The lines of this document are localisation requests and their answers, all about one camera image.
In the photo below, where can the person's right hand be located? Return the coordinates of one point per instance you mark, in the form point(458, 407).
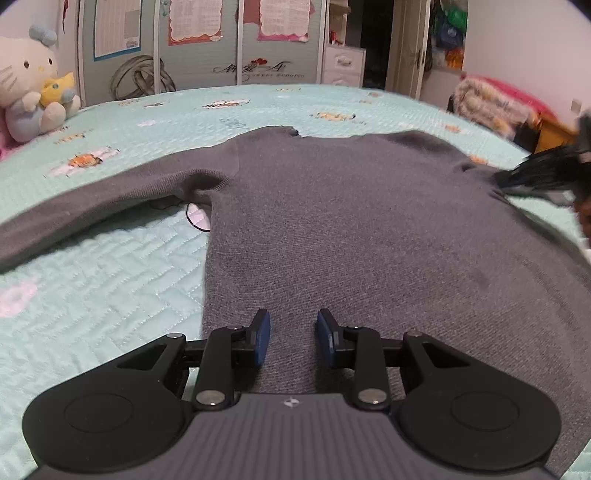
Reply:
point(585, 217)

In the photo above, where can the green plastic bag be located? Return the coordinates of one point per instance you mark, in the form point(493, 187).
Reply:
point(453, 17)

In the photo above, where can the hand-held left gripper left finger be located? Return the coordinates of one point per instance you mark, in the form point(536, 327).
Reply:
point(262, 337)

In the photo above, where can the orange-bordered poster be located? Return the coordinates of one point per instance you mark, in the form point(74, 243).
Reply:
point(196, 21)

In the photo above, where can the blue-bordered poster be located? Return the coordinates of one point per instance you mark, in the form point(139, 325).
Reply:
point(117, 27)

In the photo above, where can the wall socket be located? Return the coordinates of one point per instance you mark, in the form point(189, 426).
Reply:
point(576, 105)

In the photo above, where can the pink-bordered poster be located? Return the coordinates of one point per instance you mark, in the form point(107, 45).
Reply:
point(284, 18)

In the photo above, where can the black chair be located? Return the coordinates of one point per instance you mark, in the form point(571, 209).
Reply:
point(526, 136)

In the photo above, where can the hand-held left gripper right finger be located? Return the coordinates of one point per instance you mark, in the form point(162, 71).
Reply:
point(325, 339)

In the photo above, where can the white door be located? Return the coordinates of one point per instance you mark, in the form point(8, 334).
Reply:
point(408, 50)

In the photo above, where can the red blanket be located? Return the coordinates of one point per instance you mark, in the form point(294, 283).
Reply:
point(521, 90)

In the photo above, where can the small red ornament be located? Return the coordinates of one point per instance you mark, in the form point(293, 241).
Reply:
point(337, 38)

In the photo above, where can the white sliding-door wardrobe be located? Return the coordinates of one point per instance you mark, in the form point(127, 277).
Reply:
point(198, 60)

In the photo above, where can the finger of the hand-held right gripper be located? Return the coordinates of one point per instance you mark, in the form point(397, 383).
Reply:
point(538, 173)

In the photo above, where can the red wall hanging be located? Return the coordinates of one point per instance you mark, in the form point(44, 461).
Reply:
point(64, 16)

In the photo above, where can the orange bag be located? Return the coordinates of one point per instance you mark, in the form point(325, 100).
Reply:
point(454, 57)

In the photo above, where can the wooden bedside cabinet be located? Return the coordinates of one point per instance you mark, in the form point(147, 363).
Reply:
point(556, 134)

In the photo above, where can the white drawer cabinet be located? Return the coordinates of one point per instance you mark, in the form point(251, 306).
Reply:
point(342, 64)

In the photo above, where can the teal bee-print bedspread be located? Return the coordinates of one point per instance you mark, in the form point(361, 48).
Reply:
point(115, 286)

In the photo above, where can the blue bag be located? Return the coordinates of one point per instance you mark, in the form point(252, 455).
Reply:
point(449, 34)

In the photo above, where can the grey knit sweater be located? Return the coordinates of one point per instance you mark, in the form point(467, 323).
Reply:
point(346, 221)

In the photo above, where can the folded floral quilt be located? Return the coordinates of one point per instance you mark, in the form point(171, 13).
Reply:
point(489, 106)

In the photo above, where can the white cat plush toy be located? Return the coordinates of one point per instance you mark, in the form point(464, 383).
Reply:
point(32, 78)

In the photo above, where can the white corner shelf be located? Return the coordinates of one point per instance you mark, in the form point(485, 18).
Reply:
point(338, 18)

